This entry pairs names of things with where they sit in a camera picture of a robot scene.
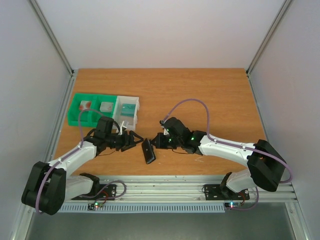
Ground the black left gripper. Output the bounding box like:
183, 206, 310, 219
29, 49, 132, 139
106, 131, 144, 152

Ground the black leather card holder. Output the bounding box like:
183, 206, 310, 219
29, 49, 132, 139
141, 138, 156, 165

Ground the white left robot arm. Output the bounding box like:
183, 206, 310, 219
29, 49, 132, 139
21, 116, 144, 215

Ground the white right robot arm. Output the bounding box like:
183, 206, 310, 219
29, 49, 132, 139
151, 117, 286, 200

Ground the teal VIP card stack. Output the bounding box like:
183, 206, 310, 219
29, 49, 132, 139
120, 103, 136, 118

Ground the grey card with red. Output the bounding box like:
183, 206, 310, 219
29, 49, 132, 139
99, 101, 114, 113

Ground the red patterned card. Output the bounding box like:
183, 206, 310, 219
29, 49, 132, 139
78, 100, 92, 111

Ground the white plastic bin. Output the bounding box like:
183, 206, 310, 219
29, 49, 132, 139
112, 95, 140, 131

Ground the green plastic bin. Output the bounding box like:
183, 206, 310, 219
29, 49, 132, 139
67, 93, 117, 128

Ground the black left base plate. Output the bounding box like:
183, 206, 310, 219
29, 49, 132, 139
72, 184, 117, 201

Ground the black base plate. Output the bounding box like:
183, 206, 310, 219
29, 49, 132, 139
201, 184, 250, 201
72, 184, 117, 201

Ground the grey slotted cable duct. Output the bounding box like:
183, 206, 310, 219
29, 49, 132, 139
58, 202, 225, 214

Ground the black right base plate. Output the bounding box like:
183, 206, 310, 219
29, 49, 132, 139
201, 184, 250, 201

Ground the grey aluminium frame rail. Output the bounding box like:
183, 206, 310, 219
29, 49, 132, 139
27, 0, 76, 76

